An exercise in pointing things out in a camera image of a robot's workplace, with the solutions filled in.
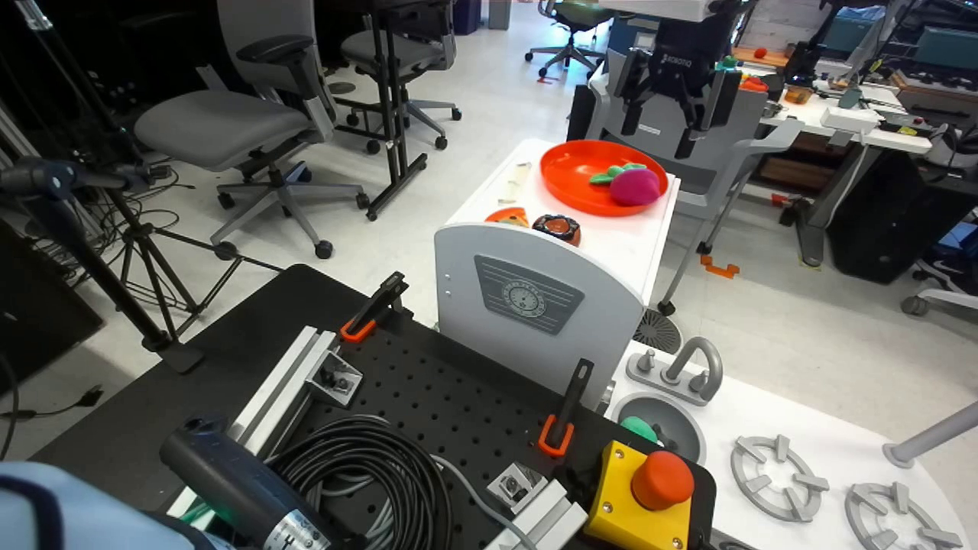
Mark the colourful toy pile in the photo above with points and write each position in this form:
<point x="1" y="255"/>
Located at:
<point x="754" y="84"/>

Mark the grey swivel chair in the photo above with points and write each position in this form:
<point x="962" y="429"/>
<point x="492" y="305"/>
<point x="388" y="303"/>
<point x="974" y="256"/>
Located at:
<point x="393" y="50"/>

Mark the aluminium extrusion rail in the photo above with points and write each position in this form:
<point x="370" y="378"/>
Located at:
<point x="278" y="393"/>
<point x="552" y="515"/>

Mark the black table frame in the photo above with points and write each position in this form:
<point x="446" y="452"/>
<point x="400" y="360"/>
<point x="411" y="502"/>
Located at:
<point x="393" y="131"/>

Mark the grey office chair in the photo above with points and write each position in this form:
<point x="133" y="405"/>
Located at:
<point x="216" y="123"/>

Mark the white toy stove counter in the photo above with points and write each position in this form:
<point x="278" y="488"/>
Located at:
<point x="775" y="408"/>

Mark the small green toy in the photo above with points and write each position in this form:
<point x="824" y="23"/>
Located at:
<point x="639" y="429"/>

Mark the yellow red emergency stop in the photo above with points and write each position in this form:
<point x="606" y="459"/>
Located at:
<point x="630" y="509"/>

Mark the grey metal pole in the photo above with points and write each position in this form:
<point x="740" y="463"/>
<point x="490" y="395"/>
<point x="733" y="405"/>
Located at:
<point x="928" y="441"/>

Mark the black tripod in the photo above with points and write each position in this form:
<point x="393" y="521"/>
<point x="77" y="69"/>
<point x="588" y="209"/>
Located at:
<point x="110" y="278"/>

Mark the grey toy sink basin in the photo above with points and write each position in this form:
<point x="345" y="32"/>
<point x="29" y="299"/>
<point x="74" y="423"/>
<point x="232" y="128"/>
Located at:
<point x="676" y="429"/>

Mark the dark blue cylinder tool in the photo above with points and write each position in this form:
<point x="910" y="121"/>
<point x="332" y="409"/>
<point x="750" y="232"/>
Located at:
<point x="229" y="478"/>

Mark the orange floor marker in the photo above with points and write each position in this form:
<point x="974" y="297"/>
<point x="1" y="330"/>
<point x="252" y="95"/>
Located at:
<point x="719" y="270"/>

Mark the green office chair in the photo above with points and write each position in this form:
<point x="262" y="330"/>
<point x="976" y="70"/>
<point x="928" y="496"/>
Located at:
<point x="575" y="15"/>

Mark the orange toy pizza slice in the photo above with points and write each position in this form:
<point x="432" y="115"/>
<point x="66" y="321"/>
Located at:
<point x="509" y="219"/>

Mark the white toy kitchen cabinet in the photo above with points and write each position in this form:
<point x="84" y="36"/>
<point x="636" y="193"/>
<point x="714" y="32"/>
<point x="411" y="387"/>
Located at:
<point x="478" y="324"/>

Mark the orange plastic plate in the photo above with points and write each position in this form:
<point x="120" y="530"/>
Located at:
<point x="570" y="179"/>

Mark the orange black bar clamp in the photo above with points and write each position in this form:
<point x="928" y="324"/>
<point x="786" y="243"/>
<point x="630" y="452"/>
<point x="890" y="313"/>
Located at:
<point x="373" y="305"/>
<point x="566" y="408"/>

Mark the grey round floor base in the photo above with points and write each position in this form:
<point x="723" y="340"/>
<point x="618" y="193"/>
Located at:
<point x="661" y="330"/>

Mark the purple and red toy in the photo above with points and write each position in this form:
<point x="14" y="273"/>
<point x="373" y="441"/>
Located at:
<point x="636" y="187"/>

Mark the pale blue rounded object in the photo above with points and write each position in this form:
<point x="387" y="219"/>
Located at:
<point x="73" y="509"/>

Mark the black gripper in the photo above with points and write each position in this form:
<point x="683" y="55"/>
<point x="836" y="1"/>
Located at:
<point x="693" y="55"/>

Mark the grey toy faucet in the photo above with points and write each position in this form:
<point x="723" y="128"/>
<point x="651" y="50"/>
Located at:
<point x="706" y="360"/>

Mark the blue storage bin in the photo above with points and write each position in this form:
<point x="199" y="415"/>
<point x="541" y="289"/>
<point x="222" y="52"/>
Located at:
<point x="624" y="34"/>

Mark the grey plastic chair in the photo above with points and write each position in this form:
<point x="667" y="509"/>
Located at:
<point x="705" y="179"/>

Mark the black computer tower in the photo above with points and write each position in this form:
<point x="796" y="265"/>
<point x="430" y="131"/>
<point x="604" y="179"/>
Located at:
<point x="886" y="229"/>

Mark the grey toy stove burner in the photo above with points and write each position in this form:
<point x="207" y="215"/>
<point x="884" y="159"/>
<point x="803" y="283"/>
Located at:
<point x="897" y="515"/>
<point x="780" y="478"/>

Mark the white desk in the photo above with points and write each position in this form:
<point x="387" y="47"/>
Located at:
<point x="856" y="117"/>

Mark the black perforated breadboard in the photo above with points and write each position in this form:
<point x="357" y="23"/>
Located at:
<point x="437" y="393"/>

